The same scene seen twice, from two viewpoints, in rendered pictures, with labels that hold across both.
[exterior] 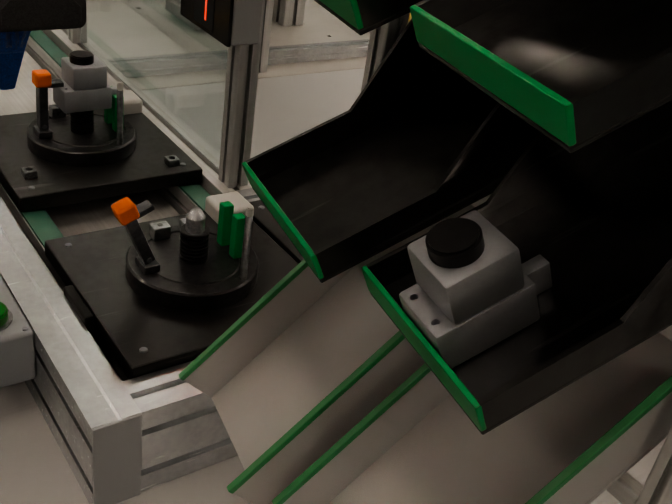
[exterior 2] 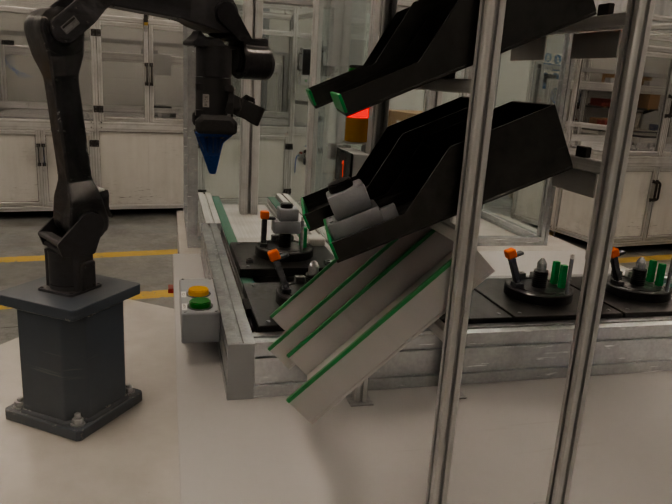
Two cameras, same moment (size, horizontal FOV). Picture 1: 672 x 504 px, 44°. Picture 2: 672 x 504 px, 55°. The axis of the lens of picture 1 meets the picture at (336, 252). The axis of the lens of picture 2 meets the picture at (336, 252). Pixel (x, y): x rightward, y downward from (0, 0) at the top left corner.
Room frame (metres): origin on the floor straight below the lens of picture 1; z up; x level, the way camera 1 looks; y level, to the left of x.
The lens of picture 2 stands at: (-0.30, -0.37, 1.38)
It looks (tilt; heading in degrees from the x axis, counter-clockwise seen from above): 15 degrees down; 24
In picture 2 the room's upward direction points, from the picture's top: 3 degrees clockwise
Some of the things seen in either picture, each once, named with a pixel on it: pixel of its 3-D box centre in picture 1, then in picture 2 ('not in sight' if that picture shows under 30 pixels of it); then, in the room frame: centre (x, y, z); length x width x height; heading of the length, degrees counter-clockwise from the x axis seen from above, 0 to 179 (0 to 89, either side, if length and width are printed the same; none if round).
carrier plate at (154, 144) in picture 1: (82, 149); (284, 257); (1.02, 0.36, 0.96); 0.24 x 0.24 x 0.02; 39
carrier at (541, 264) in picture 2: not in sight; (540, 275); (1.06, -0.23, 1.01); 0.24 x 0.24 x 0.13; 39
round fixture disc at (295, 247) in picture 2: (82, 136); (284, 250); (1.02, 0.36, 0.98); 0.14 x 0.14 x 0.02
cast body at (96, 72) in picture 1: (89, 79); (290, 217); (1.02, 0.35, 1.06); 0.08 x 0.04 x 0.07; 130
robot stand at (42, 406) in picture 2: not in sight; (73, 349); (0.36, 0.36, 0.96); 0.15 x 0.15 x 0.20; 3
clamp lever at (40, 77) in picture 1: (48, 99); (267, 226); (0.99, 0.40, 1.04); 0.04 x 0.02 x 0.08; 129
